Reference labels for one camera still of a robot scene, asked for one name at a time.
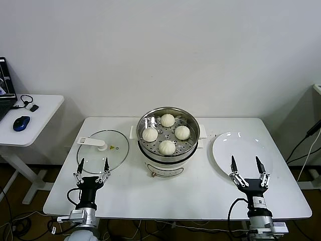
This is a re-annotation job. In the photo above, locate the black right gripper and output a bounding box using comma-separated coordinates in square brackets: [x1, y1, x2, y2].
[230, 155, 271, 209]

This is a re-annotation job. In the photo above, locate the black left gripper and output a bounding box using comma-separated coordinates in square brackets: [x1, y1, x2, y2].
[72, 157, 111, 209]

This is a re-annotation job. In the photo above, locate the white steamed baozi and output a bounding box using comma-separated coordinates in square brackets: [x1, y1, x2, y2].
[158, 140, 177, 156]
[142, 127, 159, 143]
[160, 113, 176, 128]
[174, 125, 191, 141]

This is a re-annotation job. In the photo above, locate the stainless steel steamer basket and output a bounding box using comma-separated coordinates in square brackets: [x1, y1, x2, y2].
[136, 106, 201, 163]

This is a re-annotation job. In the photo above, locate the white round plate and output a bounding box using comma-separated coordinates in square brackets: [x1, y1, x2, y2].
[212, 131, 275, 183]

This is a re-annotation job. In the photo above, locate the white floor stand base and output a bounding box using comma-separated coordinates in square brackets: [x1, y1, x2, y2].
[298, 168, 321, 190]

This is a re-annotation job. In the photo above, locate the white electric cooker base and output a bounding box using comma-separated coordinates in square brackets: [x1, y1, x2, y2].
[129, 125, 209, 178]

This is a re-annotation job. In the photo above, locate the white side table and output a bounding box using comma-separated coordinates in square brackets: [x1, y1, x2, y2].
[0, 94, 65, 204]

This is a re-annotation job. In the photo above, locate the blue computer mouse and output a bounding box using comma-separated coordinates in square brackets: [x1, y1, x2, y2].
[13, 115, 31, 132]

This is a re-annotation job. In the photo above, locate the black laptop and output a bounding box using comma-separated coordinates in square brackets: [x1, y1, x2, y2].
[0, 56, 18, 121]

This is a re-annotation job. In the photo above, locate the glass lid white handle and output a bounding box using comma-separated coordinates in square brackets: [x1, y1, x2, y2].
[76, 129, 130, 176]

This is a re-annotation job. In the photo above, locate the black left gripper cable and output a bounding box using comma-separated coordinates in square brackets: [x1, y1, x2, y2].
[67, 188, 82, 206]

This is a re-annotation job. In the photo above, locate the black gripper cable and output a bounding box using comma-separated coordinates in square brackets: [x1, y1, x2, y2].
[227, 198, 251, 241]
[67, 188, 82, 206]

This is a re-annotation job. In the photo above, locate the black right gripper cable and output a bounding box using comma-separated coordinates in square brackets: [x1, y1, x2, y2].
[227, 198, 251, 241]

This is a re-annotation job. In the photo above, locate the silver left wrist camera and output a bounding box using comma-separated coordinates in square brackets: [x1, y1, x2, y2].
[70, 210, 87, 224]

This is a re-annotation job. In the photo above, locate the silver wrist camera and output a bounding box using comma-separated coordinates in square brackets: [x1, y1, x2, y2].
[272, 222, 288, 235]
[70, 210, 87, 224]

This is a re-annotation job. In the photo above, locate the white hanging cable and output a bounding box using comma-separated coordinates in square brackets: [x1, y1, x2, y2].
[297, 137, 321, 181]

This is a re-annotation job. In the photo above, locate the black left camera cable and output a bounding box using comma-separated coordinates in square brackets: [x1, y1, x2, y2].
[49, 216, 76, 235]

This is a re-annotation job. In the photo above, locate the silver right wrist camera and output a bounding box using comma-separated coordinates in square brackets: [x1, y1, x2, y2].
[272, 222, 288, 235]

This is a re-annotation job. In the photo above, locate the black hanging cable with plug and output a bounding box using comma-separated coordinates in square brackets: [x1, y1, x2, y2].
[285, 123, 321, 164]

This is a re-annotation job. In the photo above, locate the white floor cable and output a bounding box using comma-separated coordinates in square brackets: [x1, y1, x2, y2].
[132, 220, 246, 233]

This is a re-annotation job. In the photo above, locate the black floor cable tangle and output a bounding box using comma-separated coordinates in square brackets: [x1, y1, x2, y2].
[0, 185, 63, 241]

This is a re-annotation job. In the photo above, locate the thin black looped cable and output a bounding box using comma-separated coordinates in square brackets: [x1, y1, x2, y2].
[11, 94, 34, 109]

